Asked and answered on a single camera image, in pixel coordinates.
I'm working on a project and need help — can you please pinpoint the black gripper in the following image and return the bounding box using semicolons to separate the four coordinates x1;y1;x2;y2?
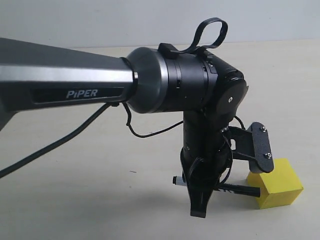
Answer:
180;126;253;217

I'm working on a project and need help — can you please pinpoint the black and white whiteboard marker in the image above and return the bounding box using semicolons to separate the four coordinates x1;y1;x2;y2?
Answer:
172;176;261;198

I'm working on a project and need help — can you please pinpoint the yellow cube block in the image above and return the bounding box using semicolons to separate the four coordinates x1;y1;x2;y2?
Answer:
246;158;304;209

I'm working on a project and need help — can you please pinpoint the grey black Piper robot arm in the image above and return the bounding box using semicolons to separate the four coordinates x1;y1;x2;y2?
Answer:
0;38;248;218

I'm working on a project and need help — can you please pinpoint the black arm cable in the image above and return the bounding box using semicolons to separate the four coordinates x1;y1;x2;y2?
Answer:
0;17;247;186

